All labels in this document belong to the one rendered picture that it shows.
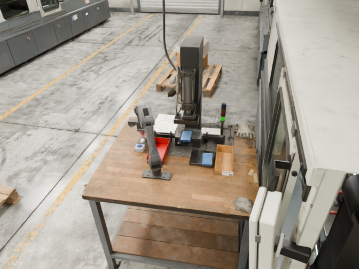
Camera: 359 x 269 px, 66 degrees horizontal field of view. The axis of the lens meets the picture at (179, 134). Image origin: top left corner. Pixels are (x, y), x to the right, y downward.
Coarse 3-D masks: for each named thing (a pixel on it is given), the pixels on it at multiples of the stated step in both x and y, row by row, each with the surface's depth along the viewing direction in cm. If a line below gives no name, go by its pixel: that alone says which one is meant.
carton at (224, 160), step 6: (216, 150) 201; (222, 150) 208; (228, 150) 207; (216, 156) 203; (222, 156) 205; (228, 156) 205; (216, 162) 200; (222, 162) 199; (228, 162) 199; (216, 168) 194; (222, 168) 194; (228, 168) 194; (222, 174) 189; (228, 174) 188
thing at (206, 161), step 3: (204, 153) 205; (207, 153) 205; (210, 153) 205; (204, 156) 202; (210, 156) 202; (204, 159) 200; (207, 159) 200; (210, 159) 200; (204, 162) 197; (207, 162) 197; (210, 162) 197; (204, 165) 195; (207, 165) 194; (210, 165) 194
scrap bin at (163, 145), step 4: (156, 140) 219; (160, 140) 218; (164, 140) 217; (168, 140) 217; (156, 144) 219; (160, 144) 219; (164, 144) 219; (168, 144) 212; (160, 148) 214; (164, 148) 214; (168, 148) 213; (160, 152) 211; (164, 152) 210; (148, 156) 200; (160, 156) 206; (164, 156) 200; (164, 160) 201
